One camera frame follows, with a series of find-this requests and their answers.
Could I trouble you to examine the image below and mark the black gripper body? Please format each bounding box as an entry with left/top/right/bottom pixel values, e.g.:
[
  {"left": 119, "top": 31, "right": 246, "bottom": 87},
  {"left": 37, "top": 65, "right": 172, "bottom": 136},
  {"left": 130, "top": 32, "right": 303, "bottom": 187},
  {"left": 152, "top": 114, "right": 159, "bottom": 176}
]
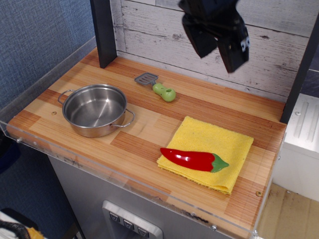
[{"left": 178, "top": 0, "right": 245, "bottom": 37}]

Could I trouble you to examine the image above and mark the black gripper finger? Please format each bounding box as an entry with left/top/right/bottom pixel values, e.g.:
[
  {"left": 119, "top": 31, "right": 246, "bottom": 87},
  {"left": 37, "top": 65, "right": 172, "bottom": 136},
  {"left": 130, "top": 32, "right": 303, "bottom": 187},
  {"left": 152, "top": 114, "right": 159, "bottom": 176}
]
[
  {"left": 182, "top": 15, "right": 217, "bottom": 58},
  {"left": 217, "top": 23, "right": 250, "bottom": 73}
]

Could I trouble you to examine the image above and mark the green handled grey spatula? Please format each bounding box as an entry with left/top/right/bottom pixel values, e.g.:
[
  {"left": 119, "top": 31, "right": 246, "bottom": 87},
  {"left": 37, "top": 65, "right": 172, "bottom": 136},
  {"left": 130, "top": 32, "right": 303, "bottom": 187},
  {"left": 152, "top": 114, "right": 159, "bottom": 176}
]
[{"left": 135, "top": 73, "right": 176, "bottom": 102}]

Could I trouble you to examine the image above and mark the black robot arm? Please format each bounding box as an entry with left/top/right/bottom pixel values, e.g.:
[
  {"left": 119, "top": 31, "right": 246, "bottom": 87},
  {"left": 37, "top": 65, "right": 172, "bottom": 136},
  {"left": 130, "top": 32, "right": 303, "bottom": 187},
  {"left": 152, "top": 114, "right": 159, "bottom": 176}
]
[{"left": 178, "top": 0, "right": 250, "bottom": 73}]

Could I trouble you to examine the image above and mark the yellow folded cloth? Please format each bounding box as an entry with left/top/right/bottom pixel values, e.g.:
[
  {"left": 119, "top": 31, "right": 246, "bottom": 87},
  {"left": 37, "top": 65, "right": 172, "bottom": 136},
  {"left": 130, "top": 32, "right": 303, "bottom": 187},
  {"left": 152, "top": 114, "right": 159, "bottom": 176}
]
[{"left": 157, "top": 116, "right": 254, "bottom": 194}]

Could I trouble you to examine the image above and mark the red toy chili pepper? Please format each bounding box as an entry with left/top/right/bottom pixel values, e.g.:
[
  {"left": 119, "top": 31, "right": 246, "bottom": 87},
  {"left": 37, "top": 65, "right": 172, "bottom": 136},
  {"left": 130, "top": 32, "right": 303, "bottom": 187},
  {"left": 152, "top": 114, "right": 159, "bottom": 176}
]
[{"left": 160, "top": 148, "right": 229, "bottom": 173}]

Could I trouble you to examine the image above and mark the stainless steel pot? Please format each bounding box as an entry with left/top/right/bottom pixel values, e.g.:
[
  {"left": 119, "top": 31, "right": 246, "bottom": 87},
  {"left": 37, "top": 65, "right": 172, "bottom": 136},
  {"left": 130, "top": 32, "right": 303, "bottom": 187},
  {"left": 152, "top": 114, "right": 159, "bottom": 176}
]
[{"left": 58, "top": 84, "right": 135, "bottom": 138}]

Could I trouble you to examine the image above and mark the white ribbed box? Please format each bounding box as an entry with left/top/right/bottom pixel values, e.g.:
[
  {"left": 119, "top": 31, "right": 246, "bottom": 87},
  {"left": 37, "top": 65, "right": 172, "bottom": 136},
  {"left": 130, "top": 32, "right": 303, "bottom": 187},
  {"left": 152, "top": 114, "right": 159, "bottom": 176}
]
[{"left": 273, "top": 94, "right": 319, "bottom": 201}]

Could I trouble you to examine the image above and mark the clear acrylic table guard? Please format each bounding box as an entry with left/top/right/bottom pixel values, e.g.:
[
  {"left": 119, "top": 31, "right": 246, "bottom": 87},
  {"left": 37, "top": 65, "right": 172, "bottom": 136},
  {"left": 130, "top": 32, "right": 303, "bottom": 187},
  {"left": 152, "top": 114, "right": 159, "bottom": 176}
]
[{"left": 2, "top": 40, "right": 286, "bottom": 239}]

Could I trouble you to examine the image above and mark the grey toy fridge cabinet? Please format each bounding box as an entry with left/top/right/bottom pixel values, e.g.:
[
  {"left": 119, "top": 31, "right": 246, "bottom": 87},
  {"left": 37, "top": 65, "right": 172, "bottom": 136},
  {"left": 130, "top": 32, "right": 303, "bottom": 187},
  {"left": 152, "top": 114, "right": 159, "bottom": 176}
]
[{"left": 49, "top": 156, "right": 226, "bottom": 239}]

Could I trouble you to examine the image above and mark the silver dispenser button panel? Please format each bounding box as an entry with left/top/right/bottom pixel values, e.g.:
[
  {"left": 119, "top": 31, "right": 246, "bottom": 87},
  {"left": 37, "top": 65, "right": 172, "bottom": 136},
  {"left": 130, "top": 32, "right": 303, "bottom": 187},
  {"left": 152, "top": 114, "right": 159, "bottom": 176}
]
[{"left": 102, "top": 200, "right": 163, "bottom": 239}]

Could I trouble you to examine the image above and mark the black and yellow bag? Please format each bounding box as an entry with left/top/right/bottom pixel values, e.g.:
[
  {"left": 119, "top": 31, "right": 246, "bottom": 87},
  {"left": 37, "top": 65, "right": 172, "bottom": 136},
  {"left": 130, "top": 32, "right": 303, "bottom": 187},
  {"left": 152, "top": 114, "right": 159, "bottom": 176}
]
[{"left": 0, "top": 208, "right": 45, "bottom": 239}]

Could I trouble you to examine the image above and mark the black right vertical post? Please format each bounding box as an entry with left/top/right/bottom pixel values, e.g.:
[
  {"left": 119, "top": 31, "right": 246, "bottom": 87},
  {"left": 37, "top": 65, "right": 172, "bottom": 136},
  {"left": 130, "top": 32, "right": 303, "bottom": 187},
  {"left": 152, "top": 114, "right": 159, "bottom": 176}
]
[{"left": 280, "top": 15, "right": 319, "bottom": 123}]

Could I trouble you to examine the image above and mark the black vertical post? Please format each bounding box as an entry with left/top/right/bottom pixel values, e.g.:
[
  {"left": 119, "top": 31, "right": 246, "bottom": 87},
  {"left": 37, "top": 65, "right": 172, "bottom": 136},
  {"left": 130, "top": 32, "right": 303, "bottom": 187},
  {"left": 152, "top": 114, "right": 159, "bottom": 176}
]
[
  {"left": 280, "top": 15, "right": 319, "bottom": 123},
  {"left": 90, "top": 0, "right": 117, "bottom": 68}
]

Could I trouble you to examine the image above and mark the black left vertical post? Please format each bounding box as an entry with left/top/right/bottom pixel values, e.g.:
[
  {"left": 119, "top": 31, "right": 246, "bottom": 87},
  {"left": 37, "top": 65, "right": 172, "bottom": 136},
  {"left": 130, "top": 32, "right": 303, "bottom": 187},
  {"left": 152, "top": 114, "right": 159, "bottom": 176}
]
[{"left": 90, "top": 0, "right": 117, "bottom": 68}]

